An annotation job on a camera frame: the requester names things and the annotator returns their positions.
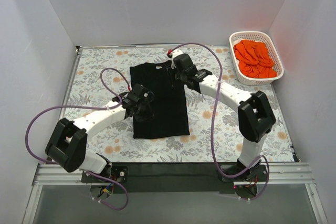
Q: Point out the orange t shirt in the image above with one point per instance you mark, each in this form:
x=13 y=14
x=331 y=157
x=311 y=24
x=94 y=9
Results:
x=254 y=59

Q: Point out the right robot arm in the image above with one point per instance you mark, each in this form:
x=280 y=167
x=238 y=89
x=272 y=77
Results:
x=255 y=117

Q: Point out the black t shirt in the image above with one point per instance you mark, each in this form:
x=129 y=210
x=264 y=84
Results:
x=169 y=104

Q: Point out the white perforated plastic basket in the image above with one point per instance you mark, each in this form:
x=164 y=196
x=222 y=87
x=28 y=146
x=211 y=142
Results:
x=260 y=37

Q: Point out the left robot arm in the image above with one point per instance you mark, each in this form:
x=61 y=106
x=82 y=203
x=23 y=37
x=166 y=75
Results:
x=68 y=143

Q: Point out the aluminium back rail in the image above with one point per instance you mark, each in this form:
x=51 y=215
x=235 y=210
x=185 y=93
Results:
x=168 y=46

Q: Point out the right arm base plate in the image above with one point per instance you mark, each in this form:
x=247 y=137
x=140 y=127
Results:
x=233 y=173

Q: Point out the aluminium rail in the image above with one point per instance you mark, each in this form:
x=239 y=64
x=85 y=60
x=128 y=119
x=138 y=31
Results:
x=168 y=46
x=280 y=173

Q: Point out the floral patterned table mat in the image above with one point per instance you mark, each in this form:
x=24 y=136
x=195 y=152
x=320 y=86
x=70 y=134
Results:
x=101 y=72

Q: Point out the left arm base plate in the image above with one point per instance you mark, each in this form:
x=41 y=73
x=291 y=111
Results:
x=117 y=173

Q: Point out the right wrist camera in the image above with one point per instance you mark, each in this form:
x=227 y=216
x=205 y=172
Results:
x=181 y=62

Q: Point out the aluminium front rail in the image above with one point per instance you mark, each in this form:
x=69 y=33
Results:
x=280 y=173

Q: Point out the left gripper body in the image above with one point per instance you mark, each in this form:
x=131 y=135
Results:
x=146 y=106

